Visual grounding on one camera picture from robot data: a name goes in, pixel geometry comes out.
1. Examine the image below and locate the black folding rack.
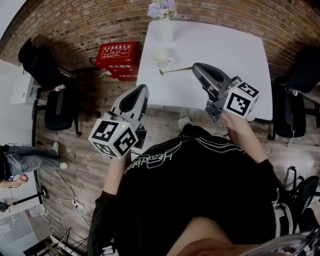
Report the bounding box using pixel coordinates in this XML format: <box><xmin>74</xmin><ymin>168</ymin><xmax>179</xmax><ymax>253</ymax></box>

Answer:
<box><xmin>37</xmin><ymin>226</ymin><xmax>89</xmax><ymax>256</ymax></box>

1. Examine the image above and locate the white vase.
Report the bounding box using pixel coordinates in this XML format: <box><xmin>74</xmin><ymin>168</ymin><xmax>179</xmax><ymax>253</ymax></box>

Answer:
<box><xmin>156</xmin><ymin>16</ymin><xmax>175</xmax><ymax>44</ymax></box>

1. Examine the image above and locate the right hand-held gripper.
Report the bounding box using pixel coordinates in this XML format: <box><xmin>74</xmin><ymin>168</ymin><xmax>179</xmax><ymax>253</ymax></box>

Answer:
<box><xmin>191</xmin><ymin>62</ymin><xmax>260</xmax><ymax>123</ymax></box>

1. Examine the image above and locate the person's white shoe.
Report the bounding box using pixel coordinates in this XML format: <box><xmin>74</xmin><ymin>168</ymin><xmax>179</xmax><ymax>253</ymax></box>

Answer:
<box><xmin>178</xmin><ymin>116</ymin><xmax>192</xmax><ymax>130</ymax></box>

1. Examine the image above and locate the black chair with grey armrest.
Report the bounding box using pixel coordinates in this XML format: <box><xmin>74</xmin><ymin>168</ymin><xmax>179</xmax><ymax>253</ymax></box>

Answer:
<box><xmin>272</xmin><ymin>165</ymin><xmax>320</xmax><ymax>237</ymax></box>

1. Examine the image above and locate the person's black printed shirt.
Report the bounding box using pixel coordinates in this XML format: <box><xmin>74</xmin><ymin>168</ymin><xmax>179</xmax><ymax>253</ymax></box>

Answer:
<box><xmin>86</xmin><ymin>124</ymin><xmax>285</xmax><ymax>256</ymax></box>

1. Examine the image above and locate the black chair with draped jacket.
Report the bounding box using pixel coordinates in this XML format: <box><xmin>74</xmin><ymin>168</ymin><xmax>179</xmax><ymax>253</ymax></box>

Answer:
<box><xmin>17</xmin><ymin>37</ymin><xmax>77</xmax><ymax>91</ymax></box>

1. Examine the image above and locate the golden spoon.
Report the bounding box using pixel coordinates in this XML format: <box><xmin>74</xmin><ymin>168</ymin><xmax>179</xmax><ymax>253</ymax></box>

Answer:
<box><xmin>159</xmin><ymin>66</ymin><xmax>194</xmax><ymax>76</ymax></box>

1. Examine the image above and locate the purple flower bunch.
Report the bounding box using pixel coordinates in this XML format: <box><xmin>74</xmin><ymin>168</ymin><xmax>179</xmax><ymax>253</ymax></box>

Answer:
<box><xmin>146</xmin><ymin>0</ymin><xmax>178</xmax><ymax>20</ymax></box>

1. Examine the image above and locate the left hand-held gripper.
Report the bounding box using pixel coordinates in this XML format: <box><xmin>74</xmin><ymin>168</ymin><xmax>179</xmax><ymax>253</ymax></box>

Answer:
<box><xmin>88</xmin><ymin>84</ymin><xmax>150</xmax><ymax>160</ymax></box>

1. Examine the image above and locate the person's bare leg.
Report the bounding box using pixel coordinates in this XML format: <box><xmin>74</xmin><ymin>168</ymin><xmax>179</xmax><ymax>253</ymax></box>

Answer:
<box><xmin>168</xmin><ymin>215</ymin><xmax>253</xmax><ymax>256</ymax></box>

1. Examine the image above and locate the black office chair with cable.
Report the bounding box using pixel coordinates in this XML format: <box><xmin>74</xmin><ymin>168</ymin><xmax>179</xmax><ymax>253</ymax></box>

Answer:
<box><xmin>267</xmin><ymin>45</ymin><xmax>320</xmax><ymax>142</ymax></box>

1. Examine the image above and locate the person's left forearm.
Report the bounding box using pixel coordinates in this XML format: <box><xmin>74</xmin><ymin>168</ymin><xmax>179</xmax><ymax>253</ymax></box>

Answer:
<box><xmin>101</xmin><ymin>155</ymin><xmax>126</xmax><ymax>199</ymax></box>

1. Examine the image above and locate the black mesh office chair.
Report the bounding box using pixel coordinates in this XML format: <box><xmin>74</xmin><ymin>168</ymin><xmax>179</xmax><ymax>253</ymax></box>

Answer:
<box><xmin>31</xmin><ymin>84</ymin><xmax>84</xmax><ymax>137</ymax></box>

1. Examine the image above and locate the red fire extinguisher box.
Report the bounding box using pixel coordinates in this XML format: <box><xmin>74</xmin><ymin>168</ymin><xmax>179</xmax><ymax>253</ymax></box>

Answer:
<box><xmin>92</xmin><ymin>40</ymin><xmax>141</xmax><ymax>82</ymax></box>

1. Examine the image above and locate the person's right forearm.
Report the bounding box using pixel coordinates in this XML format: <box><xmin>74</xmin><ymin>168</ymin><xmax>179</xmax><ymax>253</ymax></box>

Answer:
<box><xmin>220</xmin><ymin>110</ymin><xmax>269</xmax><ymax>165</ymax></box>

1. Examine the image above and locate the white power strip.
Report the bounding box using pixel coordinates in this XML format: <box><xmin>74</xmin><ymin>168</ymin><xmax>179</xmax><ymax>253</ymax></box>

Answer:
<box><xmin>71</xmin><ymin>199</ymin><xmax>86</xmax><ymax>211</ymax></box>

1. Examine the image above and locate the white desk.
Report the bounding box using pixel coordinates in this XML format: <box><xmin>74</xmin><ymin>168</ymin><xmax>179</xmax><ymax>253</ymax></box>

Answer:
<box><xmin>0</xmin><ymin>59</ymin><xmax>42</xmax><ymax>106</ymax></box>

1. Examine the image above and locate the black floor stand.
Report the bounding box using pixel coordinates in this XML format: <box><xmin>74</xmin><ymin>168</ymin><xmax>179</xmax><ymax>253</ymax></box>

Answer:
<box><xmin>0</xmin><ymin>186</ymin><xmax>50</xmax><ymax>213</ymax></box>

